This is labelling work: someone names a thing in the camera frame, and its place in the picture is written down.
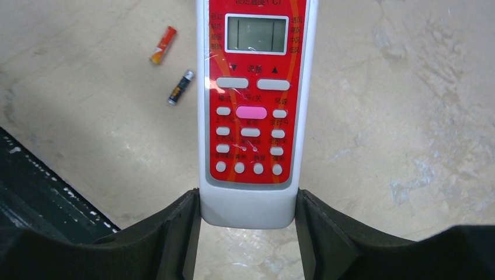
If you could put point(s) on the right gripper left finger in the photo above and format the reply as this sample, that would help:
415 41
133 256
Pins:
162 246

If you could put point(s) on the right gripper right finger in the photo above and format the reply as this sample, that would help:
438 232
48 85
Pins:
336 246

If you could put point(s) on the white red remote control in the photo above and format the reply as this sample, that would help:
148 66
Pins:
254 66

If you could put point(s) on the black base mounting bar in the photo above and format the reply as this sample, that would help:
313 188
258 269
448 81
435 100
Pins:
34 197

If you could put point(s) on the black AAA battery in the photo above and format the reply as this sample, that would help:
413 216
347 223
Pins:
181 87

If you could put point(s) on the orange AAA battery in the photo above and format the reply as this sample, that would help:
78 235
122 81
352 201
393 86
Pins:
163 45

